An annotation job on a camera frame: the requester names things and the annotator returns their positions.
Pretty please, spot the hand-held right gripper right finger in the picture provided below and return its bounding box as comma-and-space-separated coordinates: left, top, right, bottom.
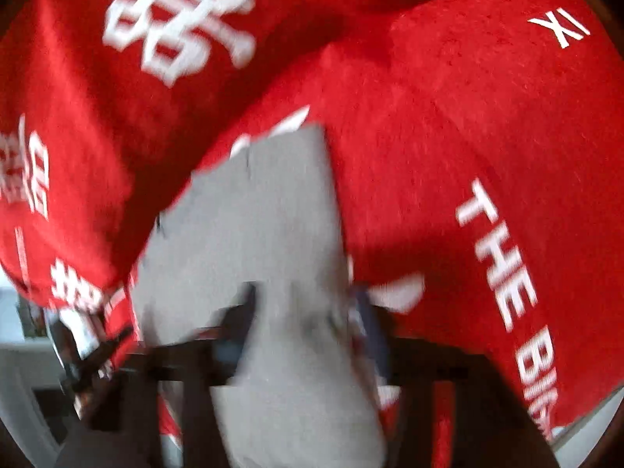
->
351, 287, 561, 468

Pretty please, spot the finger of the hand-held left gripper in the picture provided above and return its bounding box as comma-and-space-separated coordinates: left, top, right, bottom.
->
66, 326, 136, 393

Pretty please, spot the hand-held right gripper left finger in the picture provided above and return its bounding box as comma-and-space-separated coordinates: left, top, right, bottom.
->
53, 282, 258, 468

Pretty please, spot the grey small garment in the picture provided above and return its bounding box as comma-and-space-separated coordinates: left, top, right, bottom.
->
129, 124, 391, 468

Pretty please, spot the red printed blanket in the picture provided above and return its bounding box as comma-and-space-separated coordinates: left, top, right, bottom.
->
0, 0, 624, 468

